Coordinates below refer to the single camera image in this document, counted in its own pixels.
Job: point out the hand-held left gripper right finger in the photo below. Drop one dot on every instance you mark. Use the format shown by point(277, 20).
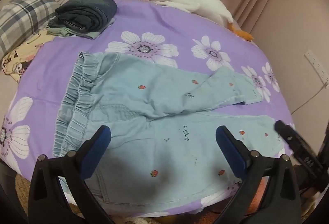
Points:
point(227, 141)

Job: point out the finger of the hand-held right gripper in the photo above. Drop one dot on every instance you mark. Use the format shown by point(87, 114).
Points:
point(295, 144)

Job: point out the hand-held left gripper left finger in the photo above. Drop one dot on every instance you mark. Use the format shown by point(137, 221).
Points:
point(99, 141)

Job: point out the light blue strawberry print pants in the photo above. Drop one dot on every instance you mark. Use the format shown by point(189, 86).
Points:
point(154, 141)

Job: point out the white power strip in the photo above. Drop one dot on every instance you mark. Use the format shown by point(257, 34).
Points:
point(315, 64)

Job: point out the beige fluffy rug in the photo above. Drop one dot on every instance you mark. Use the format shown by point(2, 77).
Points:
point(21, 188)

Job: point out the folded green garment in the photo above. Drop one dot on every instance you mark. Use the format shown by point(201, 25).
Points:
point(77, 33)

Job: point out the cartoon print yellow cloth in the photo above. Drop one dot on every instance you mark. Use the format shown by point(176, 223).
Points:
point(28, 49)

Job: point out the folded dark blue jeans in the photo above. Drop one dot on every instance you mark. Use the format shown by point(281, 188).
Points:
point(87, 10)

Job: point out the purple floral bedsheet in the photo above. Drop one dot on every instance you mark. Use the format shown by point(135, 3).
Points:
point(167, 23)

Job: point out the white goose plush toy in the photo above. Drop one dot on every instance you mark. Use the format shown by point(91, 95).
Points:
point(195, 1)

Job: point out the grey plaid pillow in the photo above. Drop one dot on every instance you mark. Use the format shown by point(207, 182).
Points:
point(23, 15)

